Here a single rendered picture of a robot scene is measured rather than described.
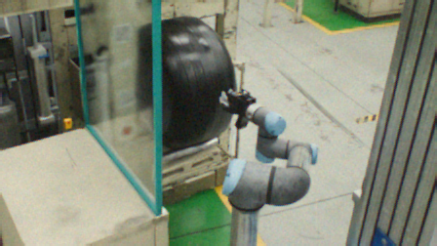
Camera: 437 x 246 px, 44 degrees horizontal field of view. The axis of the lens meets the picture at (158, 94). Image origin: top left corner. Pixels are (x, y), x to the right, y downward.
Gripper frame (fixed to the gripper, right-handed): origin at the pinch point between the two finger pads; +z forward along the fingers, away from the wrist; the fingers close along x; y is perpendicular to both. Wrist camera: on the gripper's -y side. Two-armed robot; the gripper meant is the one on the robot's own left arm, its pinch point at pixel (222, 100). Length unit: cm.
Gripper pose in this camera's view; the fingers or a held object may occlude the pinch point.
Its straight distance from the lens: 219.2
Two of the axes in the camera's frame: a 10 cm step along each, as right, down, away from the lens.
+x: -8.8, 2.4, -4.1
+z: -4.7, -3.1, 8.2
